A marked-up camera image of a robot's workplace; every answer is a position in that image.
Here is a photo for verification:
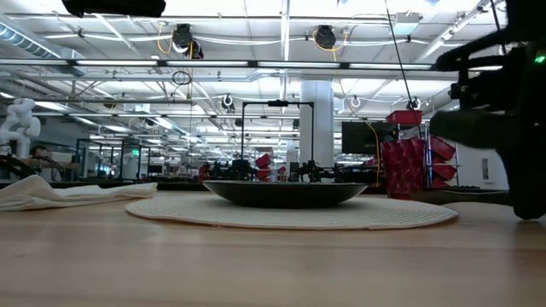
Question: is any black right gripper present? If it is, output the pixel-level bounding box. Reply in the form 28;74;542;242
428;108;546;221

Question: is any red textured cup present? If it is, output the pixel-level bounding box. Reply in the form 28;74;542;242
380;138;427;200

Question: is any white cloth napkin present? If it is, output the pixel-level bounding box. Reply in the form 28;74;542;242
0;174;158;212

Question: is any round white woven placemat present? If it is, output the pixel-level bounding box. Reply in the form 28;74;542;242
125;194;460;232

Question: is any dark patterned plate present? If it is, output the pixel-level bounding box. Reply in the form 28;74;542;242
201;179;369;210

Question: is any metal shelf rack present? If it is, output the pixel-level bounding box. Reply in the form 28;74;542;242
396;118;464;188

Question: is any overhead LED light bar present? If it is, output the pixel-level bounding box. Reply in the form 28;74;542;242
0;58;436;71

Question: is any person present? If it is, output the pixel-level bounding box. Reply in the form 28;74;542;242
23;145;82;180

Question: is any black monitor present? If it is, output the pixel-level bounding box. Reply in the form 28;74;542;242
340;121;401;155

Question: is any white column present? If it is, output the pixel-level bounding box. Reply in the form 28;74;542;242
299;80;335;168

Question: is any black table frame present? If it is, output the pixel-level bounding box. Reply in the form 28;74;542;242
0;181;513;206

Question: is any black ceiling cable reel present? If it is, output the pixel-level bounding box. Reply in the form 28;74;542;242
313;24;337;50
171;23;205;60

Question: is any yellow hanging cable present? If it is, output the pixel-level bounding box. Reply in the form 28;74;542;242
364;121;383;188

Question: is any black gantry frame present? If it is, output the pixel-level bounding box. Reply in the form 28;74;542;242
241;100;316;170

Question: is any black hanging cable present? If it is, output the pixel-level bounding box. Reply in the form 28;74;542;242
383;0;418;110

